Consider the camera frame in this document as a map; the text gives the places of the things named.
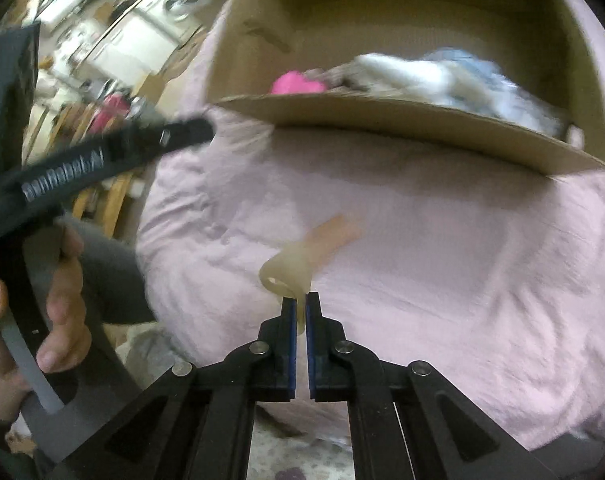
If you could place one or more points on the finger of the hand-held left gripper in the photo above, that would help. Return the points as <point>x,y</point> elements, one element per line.
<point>172,135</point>

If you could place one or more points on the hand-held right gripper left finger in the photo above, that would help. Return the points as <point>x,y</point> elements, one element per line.
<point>291,350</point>

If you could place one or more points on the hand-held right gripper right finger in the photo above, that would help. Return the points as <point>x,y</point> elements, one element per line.
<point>311,350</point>

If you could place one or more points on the beige soft rubber piece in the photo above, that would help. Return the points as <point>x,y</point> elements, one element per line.
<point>290,270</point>

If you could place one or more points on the grey lace scrunchie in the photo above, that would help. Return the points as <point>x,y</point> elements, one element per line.
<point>341,77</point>

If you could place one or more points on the light blue fluffy sock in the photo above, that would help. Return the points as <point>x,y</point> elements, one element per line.
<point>497,87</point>
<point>407,75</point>

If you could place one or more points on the brown cardboard box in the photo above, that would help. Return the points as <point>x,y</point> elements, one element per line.
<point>432,130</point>

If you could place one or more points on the person's left hand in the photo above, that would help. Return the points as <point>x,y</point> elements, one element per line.
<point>65,325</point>

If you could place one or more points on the red suitcase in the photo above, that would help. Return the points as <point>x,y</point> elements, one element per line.
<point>110,110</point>

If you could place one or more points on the wooden chair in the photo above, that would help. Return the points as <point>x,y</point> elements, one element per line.
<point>112,200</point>

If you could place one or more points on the white kitchen cabinets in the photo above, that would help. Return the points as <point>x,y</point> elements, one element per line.
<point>137,45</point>

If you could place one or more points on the person's grey trousers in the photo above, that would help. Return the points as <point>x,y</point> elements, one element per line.
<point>112,275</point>

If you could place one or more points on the pink bed cover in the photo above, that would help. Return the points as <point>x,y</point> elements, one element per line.
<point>407,260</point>

